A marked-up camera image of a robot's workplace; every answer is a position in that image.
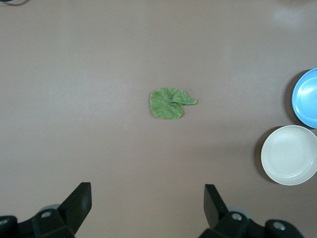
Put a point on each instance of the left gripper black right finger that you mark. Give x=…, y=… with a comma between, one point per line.
x=220, y=215

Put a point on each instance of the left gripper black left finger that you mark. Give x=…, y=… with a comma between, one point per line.
x=74, y=210

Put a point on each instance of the green lettuce leaf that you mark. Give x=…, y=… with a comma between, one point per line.
x=164, y=105

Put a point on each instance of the beige white plate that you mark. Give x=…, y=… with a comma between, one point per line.
x=288, y=155

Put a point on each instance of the blue plate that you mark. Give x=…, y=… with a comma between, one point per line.
x=307, y=99

